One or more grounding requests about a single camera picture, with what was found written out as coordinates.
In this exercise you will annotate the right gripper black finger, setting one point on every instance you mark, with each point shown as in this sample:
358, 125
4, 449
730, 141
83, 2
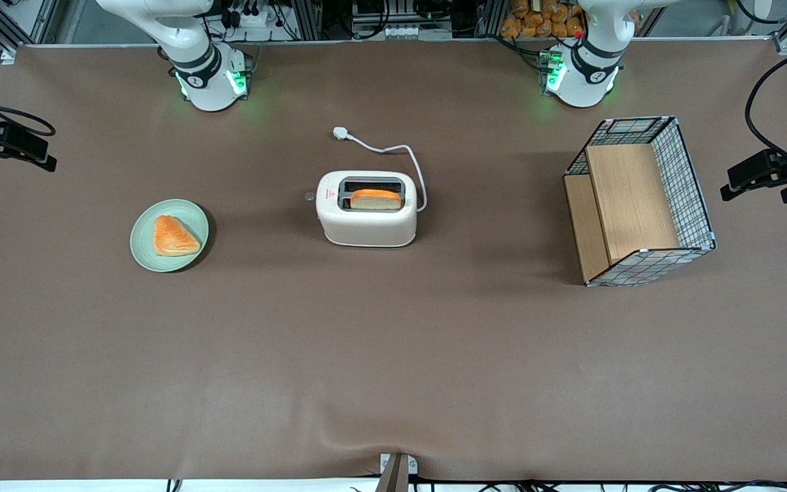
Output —
21, 140

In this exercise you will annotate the white two-slot toaster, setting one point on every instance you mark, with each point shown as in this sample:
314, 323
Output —
366, 229

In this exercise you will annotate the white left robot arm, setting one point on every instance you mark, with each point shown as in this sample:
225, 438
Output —
585, 68

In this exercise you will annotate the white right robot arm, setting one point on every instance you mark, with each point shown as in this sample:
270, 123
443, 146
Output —
202, 65

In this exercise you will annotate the wooden step shelf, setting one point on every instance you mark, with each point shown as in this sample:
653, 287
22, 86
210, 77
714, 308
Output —
629, 198

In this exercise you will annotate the triangular orange pastry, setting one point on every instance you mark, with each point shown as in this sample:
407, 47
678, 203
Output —
173, 238

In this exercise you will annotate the pale green round plate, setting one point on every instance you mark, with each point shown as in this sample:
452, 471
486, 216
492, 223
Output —
188, 213

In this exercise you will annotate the white power strip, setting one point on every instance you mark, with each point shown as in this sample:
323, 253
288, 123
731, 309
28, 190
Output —
249, 15

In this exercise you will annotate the bag of brown bread rolls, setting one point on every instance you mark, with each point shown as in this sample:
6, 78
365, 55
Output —
542, 19

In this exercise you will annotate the toast slice with orange crust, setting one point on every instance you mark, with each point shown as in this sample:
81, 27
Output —
374, 200

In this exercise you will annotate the metal table edge bracket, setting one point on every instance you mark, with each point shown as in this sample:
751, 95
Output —
397, 470

